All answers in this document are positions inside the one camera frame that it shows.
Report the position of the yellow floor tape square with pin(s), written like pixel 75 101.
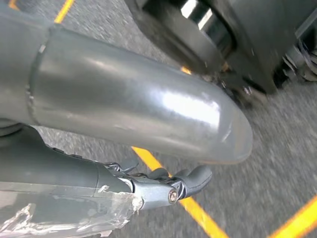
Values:
pixel 198 213

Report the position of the dark robot body shell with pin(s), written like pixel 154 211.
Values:
pixel 247 39

